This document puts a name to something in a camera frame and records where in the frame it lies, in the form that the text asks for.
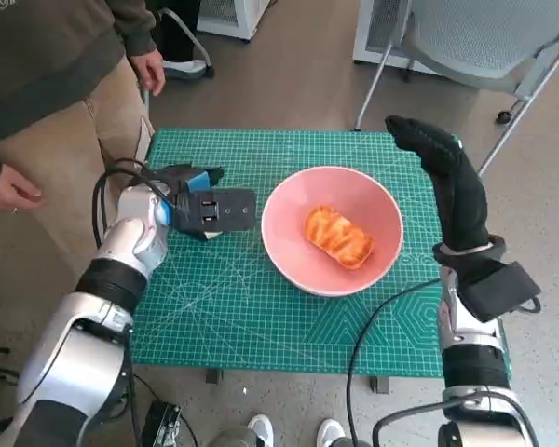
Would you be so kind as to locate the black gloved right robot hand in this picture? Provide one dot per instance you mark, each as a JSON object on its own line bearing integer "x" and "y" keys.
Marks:
{"x": 461, "y": 200}

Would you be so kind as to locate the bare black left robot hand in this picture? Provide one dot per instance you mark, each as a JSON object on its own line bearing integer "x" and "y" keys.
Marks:
{"x": 186, "y": 176}

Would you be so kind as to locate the pink bowl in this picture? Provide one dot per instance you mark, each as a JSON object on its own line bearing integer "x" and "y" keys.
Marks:
{"x": 284, "y": 233}

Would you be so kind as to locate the rectangular braided toy bread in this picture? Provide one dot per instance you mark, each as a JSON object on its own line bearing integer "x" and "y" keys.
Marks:
{"x": 337, "y": 237}

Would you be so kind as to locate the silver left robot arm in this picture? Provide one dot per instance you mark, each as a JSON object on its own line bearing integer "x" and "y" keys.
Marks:
{"x": 74, "y": 354}

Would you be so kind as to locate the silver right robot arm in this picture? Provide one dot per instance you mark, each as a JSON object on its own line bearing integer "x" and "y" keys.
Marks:
{"x": 475, "y": 368}

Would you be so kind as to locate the grey chair with seated person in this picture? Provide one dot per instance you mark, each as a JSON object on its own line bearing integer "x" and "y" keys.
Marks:
{"x": 205, "y": 51}

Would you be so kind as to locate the green cutting mat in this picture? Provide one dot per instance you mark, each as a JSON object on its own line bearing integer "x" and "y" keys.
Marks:
{"x": 223, "y": 302}

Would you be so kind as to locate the seated person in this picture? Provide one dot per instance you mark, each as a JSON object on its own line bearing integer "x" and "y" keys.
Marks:
{"x": 179, "y": 28}

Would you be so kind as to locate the grey mesh chair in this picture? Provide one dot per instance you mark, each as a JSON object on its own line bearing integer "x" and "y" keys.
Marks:
{"x": 470, "y": 37}

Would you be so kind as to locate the white cabinet with mesh door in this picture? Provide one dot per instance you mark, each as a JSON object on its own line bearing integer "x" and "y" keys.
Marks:
{"x": 249, "y": 18}

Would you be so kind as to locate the white cabinet with grille side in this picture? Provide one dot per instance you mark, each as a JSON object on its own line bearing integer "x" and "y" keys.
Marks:
{"x": 365, "y": 51}

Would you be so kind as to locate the standing person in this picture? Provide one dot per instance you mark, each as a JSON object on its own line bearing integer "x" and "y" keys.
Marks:
{"x": 51, "y": 56}

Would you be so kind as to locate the black device with metal clips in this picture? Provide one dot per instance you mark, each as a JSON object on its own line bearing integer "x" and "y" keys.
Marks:
{"x": 163, "y": 423}

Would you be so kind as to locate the white shoe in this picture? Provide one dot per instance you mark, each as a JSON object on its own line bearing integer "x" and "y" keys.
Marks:
{"x": 331, "y": 430}
{"x": 261, "y": 428}

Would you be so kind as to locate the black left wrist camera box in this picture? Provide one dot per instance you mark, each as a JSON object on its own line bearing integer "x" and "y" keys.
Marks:
{"x": 228, "y": 209}

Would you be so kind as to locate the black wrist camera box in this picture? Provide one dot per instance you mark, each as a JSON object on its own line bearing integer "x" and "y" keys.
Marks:
{"x": 498, "y": 291}
{"x": 228, "y": 209}

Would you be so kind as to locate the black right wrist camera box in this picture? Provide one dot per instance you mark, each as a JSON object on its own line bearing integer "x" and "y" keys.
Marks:
{"x": 498, "y": 291}

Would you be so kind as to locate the black table bracket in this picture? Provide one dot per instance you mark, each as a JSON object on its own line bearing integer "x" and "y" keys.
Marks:
{"x": 380, "y": 386}
{"x": 214, "y": 376}

